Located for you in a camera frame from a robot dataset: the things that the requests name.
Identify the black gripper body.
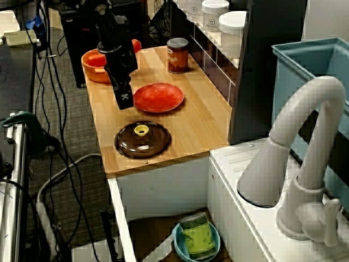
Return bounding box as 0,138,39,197
97,43,139,88

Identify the black wire rack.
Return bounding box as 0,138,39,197
148,0,175,49

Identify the grey cable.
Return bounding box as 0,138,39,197
35,152,102,216

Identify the teal plastic bin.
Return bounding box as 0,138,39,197
271,37,349,208

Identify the beige box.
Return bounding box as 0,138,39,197
3,28,39,46

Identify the white plastic utensil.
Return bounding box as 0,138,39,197
143,228,178,262

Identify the green toy can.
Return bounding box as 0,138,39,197
178,212,216,260

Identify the dark grey frame post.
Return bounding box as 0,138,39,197
228,0,309,145

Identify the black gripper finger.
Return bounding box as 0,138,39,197
113,83,134,110

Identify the clear lidded plastic jar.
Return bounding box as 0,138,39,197
186,0,204,22

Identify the white toy sink unit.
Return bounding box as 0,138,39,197
107,136,349,262

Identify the red toy sausage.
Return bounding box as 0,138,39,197
86,39,142,68

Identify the cream shelf ledge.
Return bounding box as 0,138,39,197
173,0,240,69

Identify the dark tile backsplash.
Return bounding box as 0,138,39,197
188,32,237,106

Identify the white lidded plastic jar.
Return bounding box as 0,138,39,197
201,0,230,33
218,10,248,59

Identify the metal table rail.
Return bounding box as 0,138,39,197
0,120,31,262

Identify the red toy plate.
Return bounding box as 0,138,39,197
133,83,185,114

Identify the green clamp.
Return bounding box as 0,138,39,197
1,109,49,155

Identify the brown lid yellow knob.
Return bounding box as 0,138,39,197
113,120,172,159

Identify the grey toy faucet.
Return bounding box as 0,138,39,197
236,75,347,248

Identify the black computer tower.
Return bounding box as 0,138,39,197
60,2,106,88

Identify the brown toy bean can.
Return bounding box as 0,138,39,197
166,37,189,74

